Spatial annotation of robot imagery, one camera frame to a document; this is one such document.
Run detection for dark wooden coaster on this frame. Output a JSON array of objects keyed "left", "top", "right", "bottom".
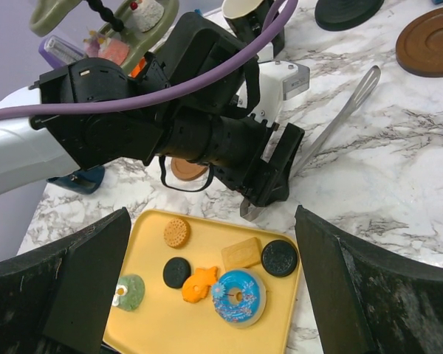
[{"left": 396, "top": 7, "right": 443, "bottom": 77}]

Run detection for grey snowball cake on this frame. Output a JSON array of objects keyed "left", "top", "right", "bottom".
[{"left": 129, "top": 0, "right": 165, "bottom": 32}]

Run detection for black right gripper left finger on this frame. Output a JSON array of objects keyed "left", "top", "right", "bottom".
[{"left": 0, "top": 208, "right": 131, "bottom": 353}]

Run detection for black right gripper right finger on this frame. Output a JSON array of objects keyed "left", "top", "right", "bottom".
[{"left": 295, "top": 206, "right": 443, "bottom": 353}]

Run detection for dark blue mug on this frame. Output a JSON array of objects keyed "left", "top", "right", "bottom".
[{"left": 47, "top": 166, "right": 106, "bottom": 195}]

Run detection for black cream mug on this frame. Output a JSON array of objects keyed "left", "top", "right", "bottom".
[{"left": 221, "top": 0, "right": 285, "bottom": 62}]

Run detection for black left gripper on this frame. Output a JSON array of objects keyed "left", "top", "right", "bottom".
[{"left": 158, "top": 117, "right": 305, "bottom": 207}]

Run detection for purple box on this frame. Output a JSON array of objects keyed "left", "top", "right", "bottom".
[{"left": 38, "top": 35, "right": 85, "bottom": 69}]

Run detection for yellow serving tray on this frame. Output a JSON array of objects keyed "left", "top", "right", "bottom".
[{"left": 103, "top": 209, "right": 301, "bottom": 353}]

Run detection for rectangular beige biscuit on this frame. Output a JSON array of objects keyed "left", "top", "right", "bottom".
[{"left": 221, "top": 237, "right": 261, "bottom": 271}]

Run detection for light wooden coaster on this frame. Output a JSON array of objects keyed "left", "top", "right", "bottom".
[{"left": 171, "top": 158, "right": 208, "bottom": 181}]

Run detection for purple snowball cake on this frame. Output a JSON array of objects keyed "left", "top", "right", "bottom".
[{"left": 83, "top": 30, "right": 106, "bottom": 58}]

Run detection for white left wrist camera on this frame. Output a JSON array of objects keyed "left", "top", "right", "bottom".
[{"left": 252, "top": 60, "right": 310, "bottom": 127}]

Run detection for pink snowball cake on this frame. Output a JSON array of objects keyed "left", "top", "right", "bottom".
[{"left": 97, "top": 38, "right": 130, "bottom": 65}]

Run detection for blue frosted donut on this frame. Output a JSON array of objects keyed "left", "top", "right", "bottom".
[{"left": 211, "top": 268, "right": 267, "bottom": 328}]

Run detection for green snowball cake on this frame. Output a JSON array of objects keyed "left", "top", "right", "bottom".
[{"left": 111, "top": 274, "right": 145, "bottom": 312}]

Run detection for round orange biscuit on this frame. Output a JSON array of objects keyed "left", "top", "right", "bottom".
[{"left": 163, "top": 218, "right": 191, "bottom": 249}]

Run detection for metal serving tongs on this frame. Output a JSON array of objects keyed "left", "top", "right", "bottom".
[{"left": 239, "top": 65, "right": 382, "bottom": 222}]

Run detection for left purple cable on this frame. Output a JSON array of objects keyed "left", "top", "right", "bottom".
[{"left": 0, "top": 0, "right": 300, "bottom": 125}]

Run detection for black patterned sandwich cookie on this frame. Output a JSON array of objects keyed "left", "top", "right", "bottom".
[{"left": 261, "top": 240, "right": 298, "bottom": 277}]

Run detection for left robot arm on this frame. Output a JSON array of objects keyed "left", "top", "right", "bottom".
[{"left": 0, "top": 13, "right": 304, "bottom": 207}]

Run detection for orange fish cookie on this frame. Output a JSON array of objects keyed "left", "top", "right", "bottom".
[{"left": 182, "top": 266, "right": 219, "bottom": 303}]

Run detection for green tiered cake stand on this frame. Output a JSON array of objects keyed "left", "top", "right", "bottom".
[{"left": 30, "top": 0, "right": 179, "bottom": 74}]

